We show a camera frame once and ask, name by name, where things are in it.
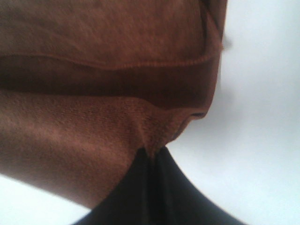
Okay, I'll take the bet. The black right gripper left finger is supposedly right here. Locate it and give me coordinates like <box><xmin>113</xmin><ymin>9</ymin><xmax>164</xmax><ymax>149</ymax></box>
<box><xmin>75</xmin><ymin>149</ymin><xmax>151</xmax><ymax>225</ymax></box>

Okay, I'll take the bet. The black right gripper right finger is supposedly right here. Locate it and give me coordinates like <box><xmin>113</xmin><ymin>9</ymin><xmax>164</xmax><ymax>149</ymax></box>
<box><xmin>155</xmin><ymin>147</ymin><xmax>239</xmax><ymax>225</ymax></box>

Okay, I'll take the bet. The brown towel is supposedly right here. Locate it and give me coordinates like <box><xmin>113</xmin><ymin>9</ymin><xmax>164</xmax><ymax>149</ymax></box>
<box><xmin>0</xmin><ymin>0</ymin><xmax>227</xmax><ymax>208</ymax></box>

